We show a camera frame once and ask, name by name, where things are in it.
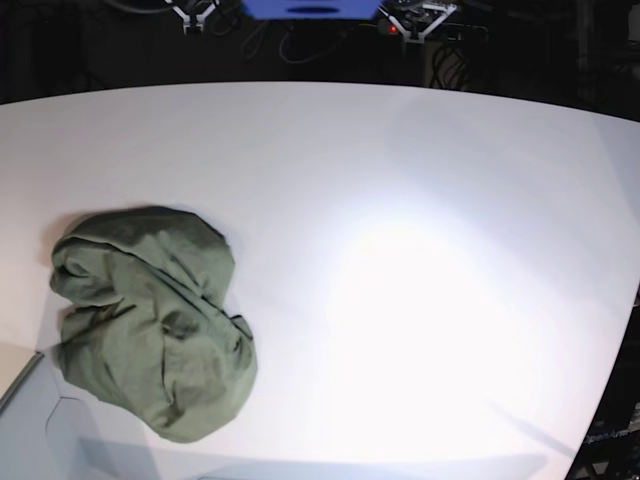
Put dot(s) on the green t-shirt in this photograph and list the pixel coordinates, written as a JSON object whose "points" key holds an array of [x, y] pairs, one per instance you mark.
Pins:
{"points": [[147, 330]]}

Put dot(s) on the blue box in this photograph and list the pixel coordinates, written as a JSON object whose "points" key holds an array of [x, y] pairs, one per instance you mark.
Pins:
{"points": [[311, 9]]}

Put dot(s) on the black power strip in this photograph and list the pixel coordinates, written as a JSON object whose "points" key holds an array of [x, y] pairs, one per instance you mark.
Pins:
{"points": [[445, 32]]}

